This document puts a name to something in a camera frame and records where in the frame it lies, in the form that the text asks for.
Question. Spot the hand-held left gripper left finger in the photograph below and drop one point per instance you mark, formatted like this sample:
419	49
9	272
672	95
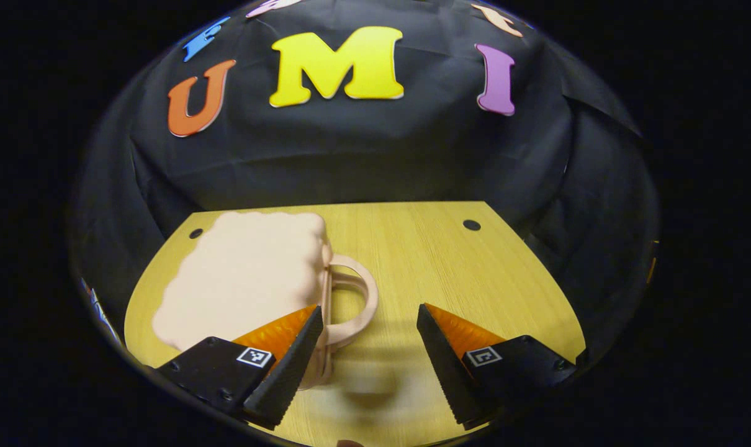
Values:
288	372

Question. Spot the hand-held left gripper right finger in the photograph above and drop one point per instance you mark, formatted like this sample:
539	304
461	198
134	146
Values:
450	372

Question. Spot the beige pink suitcase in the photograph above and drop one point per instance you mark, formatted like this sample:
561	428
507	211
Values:
245	279

